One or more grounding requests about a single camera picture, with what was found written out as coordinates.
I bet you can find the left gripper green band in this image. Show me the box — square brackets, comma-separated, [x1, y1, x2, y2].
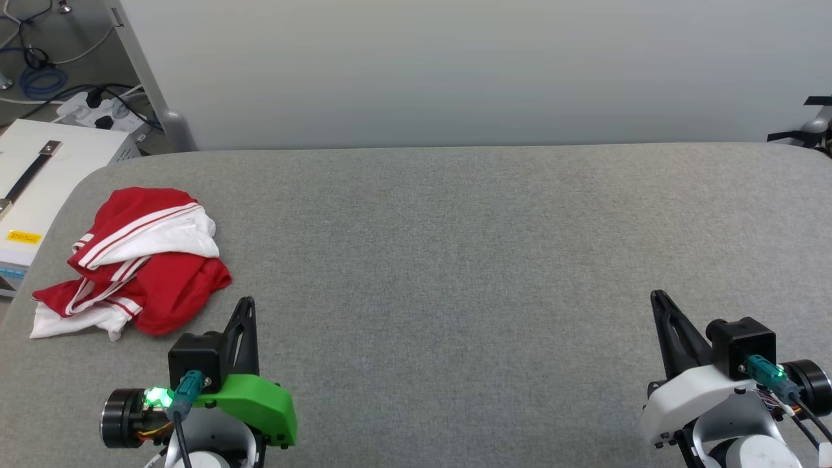
[99, 297, 298, 450]

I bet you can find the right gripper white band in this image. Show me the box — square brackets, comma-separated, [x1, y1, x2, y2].
[640, 290, 832, 449]

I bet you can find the red white basketball jersey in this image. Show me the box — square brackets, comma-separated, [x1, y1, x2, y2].
[29, 187, 233, 342]

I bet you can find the white equipment box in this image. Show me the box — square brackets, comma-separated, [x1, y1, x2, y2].
[0, 118, 142, 300]

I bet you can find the white power strip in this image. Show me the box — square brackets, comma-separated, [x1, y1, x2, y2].
[55, 90, 151, 142]

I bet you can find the grey stand with black tape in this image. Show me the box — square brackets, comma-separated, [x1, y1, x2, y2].
[766, 95, 832, 159]

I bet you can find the white partition panel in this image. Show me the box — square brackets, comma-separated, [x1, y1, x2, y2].
[117, 0, 832, 151]

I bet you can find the grey partition post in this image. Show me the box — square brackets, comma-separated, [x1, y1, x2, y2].
[103, 0, 197, 153]

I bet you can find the black strap handle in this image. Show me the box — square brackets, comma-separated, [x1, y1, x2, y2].
[0, 140, 63, 219]

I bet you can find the blue coiled cable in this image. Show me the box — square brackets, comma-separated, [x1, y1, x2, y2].
[18, 64, 70, 102]

